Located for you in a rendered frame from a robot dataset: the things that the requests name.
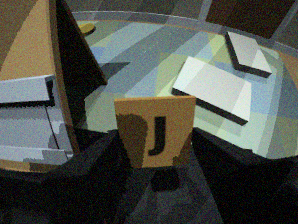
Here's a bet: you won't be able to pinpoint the yellow round disc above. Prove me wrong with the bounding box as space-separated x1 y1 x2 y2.
78 23 96 36

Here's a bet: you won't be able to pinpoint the grey flat square slab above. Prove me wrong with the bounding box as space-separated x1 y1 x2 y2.
170 56 251 127
225 31 271 79

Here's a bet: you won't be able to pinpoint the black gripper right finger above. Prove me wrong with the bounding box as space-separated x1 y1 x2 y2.
190 127 298 224

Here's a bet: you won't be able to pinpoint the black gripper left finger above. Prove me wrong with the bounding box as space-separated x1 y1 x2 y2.
0 129 120 224

